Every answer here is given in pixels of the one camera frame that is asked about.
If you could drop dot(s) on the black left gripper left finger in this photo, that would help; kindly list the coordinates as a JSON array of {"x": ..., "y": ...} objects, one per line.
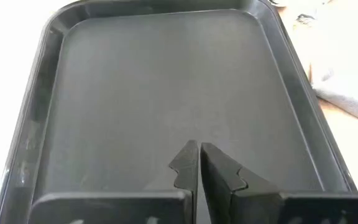
[{"x": 186, "y": 168}]

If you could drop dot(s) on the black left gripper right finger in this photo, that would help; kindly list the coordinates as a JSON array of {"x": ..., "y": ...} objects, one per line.
[{"x": 219, "y": 180}]

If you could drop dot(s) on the black plastic serving tray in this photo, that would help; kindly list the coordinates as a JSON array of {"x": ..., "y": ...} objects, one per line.
[{"x": 166, "y": 93}]

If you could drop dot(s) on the grey cloth napkin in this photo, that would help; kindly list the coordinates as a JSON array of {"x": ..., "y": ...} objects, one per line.
[{"x": 353, "y": 105}]

